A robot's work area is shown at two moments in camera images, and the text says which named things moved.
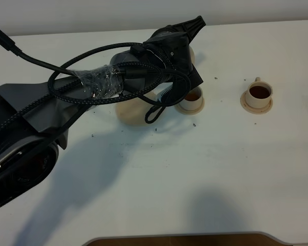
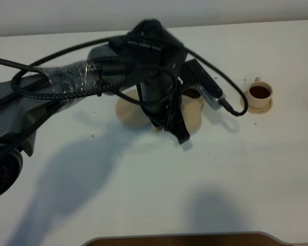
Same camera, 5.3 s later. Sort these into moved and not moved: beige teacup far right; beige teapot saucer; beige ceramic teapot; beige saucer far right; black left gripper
Moved: black left gripper; beige ceramic teapot
Not moved: beige teacup far right; beige teapot saucer; beige saucer far right
